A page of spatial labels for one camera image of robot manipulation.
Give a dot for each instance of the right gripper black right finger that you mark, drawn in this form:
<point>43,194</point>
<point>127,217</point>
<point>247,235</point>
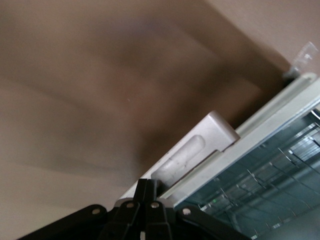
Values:
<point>160,222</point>

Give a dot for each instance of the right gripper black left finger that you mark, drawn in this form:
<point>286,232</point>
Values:
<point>125,220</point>

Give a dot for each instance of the clear tape piece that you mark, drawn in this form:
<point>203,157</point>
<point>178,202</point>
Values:
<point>303,53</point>

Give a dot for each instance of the brown table cover sheet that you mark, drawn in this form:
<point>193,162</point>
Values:
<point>100,87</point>

